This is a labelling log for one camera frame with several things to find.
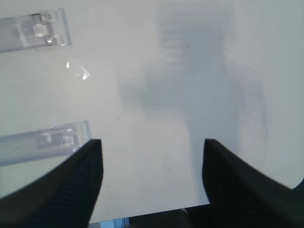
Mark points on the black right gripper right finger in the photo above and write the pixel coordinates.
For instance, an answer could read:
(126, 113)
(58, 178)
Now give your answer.
(242, 197)

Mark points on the clear holder under lettuce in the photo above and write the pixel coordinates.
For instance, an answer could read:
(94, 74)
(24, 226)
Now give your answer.
(44, 143)

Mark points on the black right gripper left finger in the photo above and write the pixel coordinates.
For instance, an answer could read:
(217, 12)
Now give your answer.
(65, 197)

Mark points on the clear holder under patty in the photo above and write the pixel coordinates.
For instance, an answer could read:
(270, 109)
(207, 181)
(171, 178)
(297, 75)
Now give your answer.
(46, 28)

